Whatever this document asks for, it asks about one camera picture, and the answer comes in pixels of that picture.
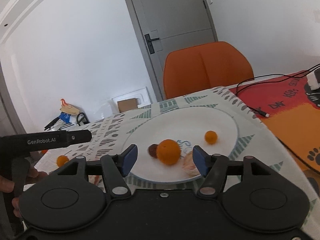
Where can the blue white bag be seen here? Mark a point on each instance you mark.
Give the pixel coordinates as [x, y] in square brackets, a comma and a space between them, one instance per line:
[65, 117]

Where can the small orange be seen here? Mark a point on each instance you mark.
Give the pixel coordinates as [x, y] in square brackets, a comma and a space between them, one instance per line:
[62, 160]
[210, 137]

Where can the white charger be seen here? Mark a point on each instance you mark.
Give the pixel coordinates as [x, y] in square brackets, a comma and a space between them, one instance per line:
[314, 80]

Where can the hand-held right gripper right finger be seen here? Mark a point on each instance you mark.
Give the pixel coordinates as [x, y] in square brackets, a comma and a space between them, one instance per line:
[200, 161]

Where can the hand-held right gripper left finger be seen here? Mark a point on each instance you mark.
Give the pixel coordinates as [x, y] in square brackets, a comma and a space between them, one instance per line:
[130, 158]

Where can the large orange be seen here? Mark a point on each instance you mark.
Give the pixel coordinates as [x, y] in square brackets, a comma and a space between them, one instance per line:
[168, 152]

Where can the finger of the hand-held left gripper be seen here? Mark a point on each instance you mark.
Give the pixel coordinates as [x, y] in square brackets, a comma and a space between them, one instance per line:
[80, 136]

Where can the person's left hand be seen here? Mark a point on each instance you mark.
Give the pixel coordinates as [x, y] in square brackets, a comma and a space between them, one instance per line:
[35, 175]

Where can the peeled orange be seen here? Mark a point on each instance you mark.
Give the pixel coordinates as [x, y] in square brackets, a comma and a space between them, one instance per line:
[95, 180]
[189, 166]

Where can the patterned tablecloth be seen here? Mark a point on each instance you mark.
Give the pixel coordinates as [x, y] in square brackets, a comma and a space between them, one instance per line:
[105, 140]

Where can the black rack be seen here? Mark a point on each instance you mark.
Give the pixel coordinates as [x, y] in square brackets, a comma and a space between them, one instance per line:
[82, 119]

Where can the orange chair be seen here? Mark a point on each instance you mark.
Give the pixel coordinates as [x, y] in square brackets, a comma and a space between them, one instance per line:
[207, 67]

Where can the grey door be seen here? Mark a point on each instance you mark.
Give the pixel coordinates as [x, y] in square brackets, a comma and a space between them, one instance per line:
[172, 10]

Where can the cardboard piece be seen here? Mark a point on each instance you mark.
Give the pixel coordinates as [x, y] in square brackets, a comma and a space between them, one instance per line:
[127, 105]

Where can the white foam packaging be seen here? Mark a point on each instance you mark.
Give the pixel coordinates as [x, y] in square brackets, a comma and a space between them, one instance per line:
[130, 95]

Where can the white plate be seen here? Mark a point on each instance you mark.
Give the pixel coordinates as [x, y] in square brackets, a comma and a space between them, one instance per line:
[200, 122]

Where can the red orange printed mat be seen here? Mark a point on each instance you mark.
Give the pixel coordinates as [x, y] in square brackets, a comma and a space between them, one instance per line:
[290, 105]

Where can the brown round fruit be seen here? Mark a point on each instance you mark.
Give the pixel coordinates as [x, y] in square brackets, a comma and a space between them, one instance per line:
[152, 151]

